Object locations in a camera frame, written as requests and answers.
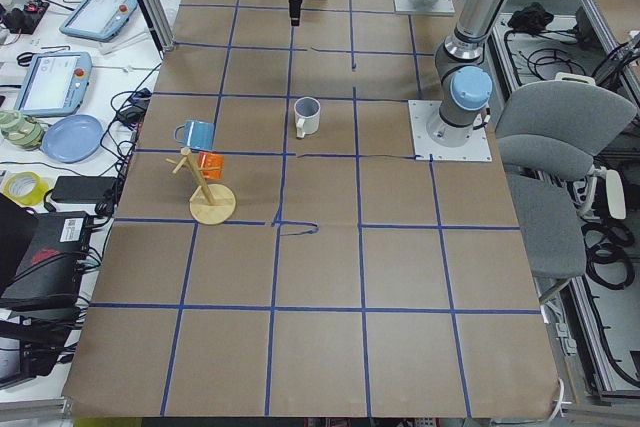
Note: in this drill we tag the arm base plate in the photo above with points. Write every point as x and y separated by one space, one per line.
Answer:
441 8
434 140

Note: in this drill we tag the lower teach pendant tablet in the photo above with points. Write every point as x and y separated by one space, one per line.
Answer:
55 84

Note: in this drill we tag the black computer box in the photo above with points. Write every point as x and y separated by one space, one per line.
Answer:
40 257

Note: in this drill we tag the wooden mug tree stand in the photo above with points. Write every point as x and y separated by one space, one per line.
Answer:
211 203

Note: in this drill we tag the green tape rolls stack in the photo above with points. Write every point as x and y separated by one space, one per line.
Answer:
21 130

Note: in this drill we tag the upper teach pendant tablet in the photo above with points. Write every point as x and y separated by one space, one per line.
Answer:
98 20

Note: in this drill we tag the black power adapter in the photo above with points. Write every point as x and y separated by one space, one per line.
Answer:
77 189

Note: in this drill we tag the blue plate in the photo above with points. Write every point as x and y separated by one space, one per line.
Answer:
73 138

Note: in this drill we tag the blue mug on tree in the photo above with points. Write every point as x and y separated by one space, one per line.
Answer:
196 135

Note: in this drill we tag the grey office chair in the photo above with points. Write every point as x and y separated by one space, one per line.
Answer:
548 136

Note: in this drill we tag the yellow tape roll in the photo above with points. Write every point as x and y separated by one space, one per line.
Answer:
26 188

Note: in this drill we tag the white grey-lined mug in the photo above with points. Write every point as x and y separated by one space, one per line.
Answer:
307 112

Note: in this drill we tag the orange cup on tree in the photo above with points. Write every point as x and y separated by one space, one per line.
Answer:
210 165

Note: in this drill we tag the teach pendant tablet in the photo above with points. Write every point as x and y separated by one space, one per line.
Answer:
98 20
55 84

